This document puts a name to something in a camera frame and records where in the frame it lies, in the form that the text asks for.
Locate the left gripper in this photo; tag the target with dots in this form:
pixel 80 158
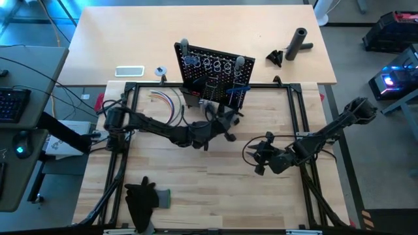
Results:
pixel 212 129

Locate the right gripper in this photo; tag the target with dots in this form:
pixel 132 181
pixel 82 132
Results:
pixel 276 160

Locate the red utility knife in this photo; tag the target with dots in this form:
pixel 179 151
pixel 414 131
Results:
pixel 195 93

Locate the black long tool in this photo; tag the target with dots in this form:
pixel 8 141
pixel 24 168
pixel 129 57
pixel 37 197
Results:
pixel 200 79

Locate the metal ruler strip foreground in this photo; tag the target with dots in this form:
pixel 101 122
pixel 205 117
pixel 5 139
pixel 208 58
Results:
pixel 191 60

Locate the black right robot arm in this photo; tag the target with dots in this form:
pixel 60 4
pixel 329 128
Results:
pixel 326 130

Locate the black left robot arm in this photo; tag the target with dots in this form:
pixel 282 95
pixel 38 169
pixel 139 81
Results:
pixel 153 125

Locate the small black pegboard bin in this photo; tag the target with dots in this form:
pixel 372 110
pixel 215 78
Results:
pixel 222 110

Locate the black perforated pegboard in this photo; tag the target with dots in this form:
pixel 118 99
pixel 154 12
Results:
pixel 247 74

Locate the tall black pegboard bin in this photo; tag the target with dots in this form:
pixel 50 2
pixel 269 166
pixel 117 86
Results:
pixel 190 101

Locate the black cone pieces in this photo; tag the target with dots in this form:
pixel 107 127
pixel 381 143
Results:
pixel 276 58

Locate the red clamp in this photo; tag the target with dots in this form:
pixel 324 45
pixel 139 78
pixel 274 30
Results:
pixel 322 98
pixel 99 102

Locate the round grey disc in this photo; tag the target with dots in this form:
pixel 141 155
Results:
pixel 161 71

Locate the large black tube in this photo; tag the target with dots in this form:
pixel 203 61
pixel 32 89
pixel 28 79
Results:
pixel 295 44

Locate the light wooden desk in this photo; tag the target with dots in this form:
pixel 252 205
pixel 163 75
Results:
pixel 196 29

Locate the small black tube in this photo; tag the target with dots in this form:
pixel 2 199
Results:
pixel 308 46

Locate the white smartphone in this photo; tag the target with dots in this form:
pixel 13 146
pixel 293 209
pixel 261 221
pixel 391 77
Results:
pixel 129 71

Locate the white stand base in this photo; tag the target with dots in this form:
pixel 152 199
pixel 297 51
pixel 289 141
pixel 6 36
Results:
pixel 323 18

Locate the computer with coloured lights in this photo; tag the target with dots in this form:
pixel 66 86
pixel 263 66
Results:
pixel 401 81

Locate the black equipment case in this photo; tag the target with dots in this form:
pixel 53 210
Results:
pixel 388 32

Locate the black slanted beam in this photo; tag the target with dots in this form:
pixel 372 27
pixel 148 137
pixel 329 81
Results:
pixel 62 130

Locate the white papers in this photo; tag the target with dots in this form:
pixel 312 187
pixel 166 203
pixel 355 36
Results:
pixel 58 147

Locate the grey desk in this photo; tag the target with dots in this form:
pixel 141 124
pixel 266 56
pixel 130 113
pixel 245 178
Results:
pixel 32 65

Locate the black computer mouse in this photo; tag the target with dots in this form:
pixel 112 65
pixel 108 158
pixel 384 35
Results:
pixel 23 145

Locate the black keyboard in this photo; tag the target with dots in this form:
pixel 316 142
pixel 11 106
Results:
pixel 13 104

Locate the black aluminium frame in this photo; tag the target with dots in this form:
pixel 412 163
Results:
pixel 267 85

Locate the grey desk frame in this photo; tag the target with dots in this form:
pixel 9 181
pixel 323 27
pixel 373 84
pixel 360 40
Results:
pixel 408 111

